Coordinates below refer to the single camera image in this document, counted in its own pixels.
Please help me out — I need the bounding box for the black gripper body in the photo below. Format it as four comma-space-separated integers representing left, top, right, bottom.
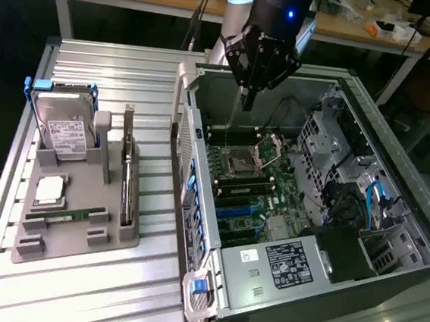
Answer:
237, 0, 315, 97

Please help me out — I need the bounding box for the black graphics card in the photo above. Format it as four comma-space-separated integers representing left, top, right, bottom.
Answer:
112, 102, 146, 231

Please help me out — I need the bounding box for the metal locking lever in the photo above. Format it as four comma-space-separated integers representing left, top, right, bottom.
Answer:
220, 119, 231, 159

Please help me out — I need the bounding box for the metal socket cover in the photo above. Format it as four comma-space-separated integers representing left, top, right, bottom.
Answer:
251, 130, 286, 173

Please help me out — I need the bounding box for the silver metal drive cage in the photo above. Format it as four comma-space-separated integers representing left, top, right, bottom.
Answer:
290, 81, 369, 207

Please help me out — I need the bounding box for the CPU socket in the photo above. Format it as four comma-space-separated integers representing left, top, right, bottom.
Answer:
227, 146, 259, 178

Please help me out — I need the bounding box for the white and black device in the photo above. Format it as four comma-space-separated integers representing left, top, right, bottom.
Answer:
375, 19, 423, 45

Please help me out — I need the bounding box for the green motherboard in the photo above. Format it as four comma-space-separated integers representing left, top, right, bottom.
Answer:
195, 121, 318, 255

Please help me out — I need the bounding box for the blue expansion slot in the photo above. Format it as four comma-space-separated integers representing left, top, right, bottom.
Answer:
214, 202, 256, 223

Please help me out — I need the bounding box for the silver chipset heatsink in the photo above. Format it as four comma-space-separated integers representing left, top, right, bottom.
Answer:
265, 214, 295, 242

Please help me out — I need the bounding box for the hard disk with blue carrier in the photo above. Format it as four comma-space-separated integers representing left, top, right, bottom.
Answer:
17, 76, 108, 166

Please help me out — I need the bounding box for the black plastic shroud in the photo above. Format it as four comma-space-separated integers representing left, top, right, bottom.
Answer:
294, 222, 383, 289

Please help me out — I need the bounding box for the metal disk bay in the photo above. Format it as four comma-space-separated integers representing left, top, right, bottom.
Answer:
354, 216, 430, 282

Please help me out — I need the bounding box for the grey power supply unit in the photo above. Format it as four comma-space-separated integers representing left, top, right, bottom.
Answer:
215, 226, 337, 322

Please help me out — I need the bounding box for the silver CPU chip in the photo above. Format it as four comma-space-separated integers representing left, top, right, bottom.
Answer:
33, 174, 67, 209

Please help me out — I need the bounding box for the green RAM stick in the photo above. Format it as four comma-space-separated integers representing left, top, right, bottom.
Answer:
28, 199, 107, 231

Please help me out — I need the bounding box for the blue case latch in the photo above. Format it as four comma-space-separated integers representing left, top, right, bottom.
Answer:
190, 276, 209, 295

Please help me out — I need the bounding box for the grey parts rack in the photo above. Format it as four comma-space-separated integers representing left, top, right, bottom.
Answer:
10, 102, 152, 276

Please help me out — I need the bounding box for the black open PC case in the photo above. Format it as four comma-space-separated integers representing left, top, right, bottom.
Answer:
152, 52, 430, 322

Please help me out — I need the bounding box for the black looped wire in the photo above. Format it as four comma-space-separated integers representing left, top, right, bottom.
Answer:
261, 93, 310, 141

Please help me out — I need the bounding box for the thin black cable with connector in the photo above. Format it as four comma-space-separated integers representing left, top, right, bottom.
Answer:
180, 0, 217, 54

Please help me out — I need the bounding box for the blue data wire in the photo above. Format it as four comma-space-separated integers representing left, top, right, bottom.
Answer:
362, 174, 392, 232

